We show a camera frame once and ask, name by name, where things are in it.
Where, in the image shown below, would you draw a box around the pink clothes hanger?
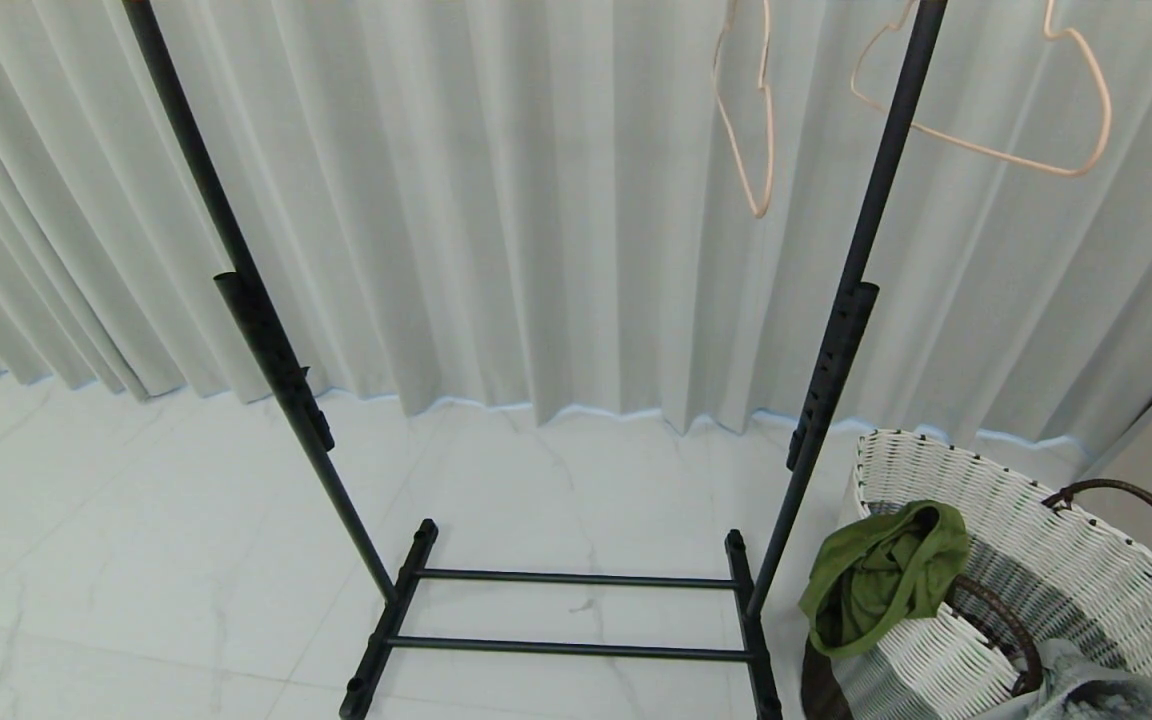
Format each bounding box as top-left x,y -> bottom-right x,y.
712,0 -> 775,219
849,0 -> 1113,179

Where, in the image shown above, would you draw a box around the pale grey shorts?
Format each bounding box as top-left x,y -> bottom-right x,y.
976,640 -> 1152,720

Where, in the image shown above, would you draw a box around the black clothes rack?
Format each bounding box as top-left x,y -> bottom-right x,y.
122,0 -> 949,720

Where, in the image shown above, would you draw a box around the white laundry basket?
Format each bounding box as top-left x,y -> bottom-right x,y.
801,430 -> 1152,720

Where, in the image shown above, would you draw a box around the white curtain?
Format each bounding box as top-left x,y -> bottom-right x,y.
0,0 -> 1152,453

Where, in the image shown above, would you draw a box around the green garment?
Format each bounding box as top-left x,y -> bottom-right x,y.
798,500 -> 970,659

